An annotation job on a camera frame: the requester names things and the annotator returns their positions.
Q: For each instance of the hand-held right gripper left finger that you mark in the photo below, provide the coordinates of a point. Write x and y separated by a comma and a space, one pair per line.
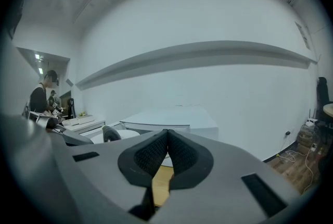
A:
145, 155

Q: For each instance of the white round table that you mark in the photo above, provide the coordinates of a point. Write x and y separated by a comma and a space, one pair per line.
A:
127, 135

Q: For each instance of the black wall plug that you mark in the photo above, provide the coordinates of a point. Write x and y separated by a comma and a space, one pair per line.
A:
287, 133

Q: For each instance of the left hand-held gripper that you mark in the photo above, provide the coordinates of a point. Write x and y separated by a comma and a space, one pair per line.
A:
74, 137

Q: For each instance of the white low desk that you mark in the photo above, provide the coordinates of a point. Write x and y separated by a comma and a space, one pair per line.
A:
83, 124

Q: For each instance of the white router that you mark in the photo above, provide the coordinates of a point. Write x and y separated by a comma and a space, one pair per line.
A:
311, 122

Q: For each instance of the long white wall shelf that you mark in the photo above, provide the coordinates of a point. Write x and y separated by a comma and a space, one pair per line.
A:
197, 57

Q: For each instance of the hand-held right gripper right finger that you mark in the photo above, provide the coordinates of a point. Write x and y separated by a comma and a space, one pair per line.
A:
187, 157

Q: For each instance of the cardboard box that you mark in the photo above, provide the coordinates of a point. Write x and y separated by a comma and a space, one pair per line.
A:
305, 139

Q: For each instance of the round wooden table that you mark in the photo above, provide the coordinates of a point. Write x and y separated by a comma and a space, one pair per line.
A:
328, 109

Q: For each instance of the tall black chair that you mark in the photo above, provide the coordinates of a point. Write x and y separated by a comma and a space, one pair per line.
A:
323, 92

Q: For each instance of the white power strip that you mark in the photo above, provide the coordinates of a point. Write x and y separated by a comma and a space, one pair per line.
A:
314, 147

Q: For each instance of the white rectangular table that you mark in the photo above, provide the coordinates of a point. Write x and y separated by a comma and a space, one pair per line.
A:
169, 118

